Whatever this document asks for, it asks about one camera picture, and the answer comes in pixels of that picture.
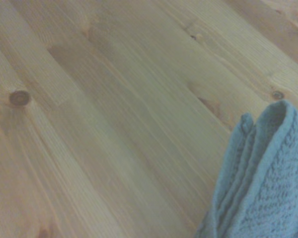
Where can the small terry cloth towel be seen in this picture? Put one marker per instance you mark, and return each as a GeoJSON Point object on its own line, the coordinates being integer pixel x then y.
{"type": "Point", "coordinates": [275, 186]}

